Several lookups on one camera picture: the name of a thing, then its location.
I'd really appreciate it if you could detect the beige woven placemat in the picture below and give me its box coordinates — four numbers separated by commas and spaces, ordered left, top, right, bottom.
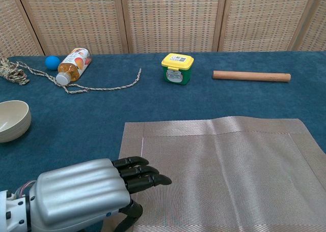
101, 116, 326, 232

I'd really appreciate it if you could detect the woven bamboo folding screen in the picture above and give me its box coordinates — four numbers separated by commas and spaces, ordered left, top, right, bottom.
0, 0, 326, 57

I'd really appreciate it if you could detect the juice bottle with fruit label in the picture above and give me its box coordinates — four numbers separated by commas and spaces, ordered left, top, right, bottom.
55, 47, 92, 86

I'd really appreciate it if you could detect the cream ceramic bowl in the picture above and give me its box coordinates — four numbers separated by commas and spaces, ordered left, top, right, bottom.
0, 100, 32, 143

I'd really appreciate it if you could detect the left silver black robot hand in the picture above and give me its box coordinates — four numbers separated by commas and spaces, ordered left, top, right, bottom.
29, 155, 173, 232

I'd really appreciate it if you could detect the blue carpet table cover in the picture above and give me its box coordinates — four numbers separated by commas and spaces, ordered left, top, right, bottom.
0, 50, 326, 232

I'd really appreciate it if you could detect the yellow tape measure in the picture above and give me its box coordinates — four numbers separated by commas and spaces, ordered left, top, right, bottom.
160, 52, 195, 86

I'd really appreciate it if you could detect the small blue ball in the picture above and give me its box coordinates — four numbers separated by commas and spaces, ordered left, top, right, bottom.
45, 55, 62, 71

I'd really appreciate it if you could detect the wooden rolling pin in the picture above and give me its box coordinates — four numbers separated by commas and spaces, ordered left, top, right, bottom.
212, 70, 292, 83

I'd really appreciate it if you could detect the braided beige rope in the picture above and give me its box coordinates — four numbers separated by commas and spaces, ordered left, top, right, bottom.
0, 57, 142, 95

